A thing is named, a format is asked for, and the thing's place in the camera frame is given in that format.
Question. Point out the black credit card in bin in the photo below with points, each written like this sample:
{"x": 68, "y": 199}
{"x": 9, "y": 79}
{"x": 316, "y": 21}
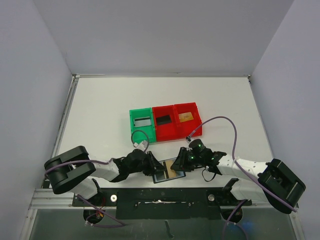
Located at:
{"x": 162, "y": 120}

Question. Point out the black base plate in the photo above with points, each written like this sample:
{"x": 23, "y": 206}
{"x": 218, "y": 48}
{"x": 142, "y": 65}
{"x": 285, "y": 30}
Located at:
{"x": 166, "y": 203}

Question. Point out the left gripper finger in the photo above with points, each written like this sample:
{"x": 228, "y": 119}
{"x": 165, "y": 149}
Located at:
{"x": 148, "y": 172}
{"x": 154, "y": 165}

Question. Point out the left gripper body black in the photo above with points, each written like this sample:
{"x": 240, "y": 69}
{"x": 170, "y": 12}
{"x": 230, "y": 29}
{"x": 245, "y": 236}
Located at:
{"x": 145, "y": 164}

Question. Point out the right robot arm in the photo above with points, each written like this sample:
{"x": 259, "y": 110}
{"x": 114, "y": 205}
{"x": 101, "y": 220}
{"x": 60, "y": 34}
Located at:
{"x": 275, "y": 182}

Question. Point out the silver credit card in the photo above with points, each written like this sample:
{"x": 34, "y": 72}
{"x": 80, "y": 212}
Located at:
{"x": 142, "y": 122}

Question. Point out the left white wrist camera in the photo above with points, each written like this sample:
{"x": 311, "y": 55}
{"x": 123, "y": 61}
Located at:
{"x": 143, "y": 145}

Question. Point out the black leather card holder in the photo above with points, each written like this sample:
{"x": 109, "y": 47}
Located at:
{"x": 162, "y": 162}

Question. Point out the red plastic bin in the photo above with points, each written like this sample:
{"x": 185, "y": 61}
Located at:
{"x": 185, "y": 128}
{"x": 167, "y": 132}

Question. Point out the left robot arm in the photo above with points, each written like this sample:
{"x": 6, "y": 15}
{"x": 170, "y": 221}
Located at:
{"x": 70, "y": 171}

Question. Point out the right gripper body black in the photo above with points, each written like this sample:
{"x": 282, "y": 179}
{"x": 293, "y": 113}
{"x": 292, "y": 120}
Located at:
{"x": 182, "y": 159}

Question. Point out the gold credit card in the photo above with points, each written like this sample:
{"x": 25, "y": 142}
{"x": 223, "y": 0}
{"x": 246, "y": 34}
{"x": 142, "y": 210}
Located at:
{"x": 185, "y": 117}

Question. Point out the green plastic bin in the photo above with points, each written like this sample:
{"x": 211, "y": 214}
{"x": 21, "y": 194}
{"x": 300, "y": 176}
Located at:
{"x": 149, "y": 130}

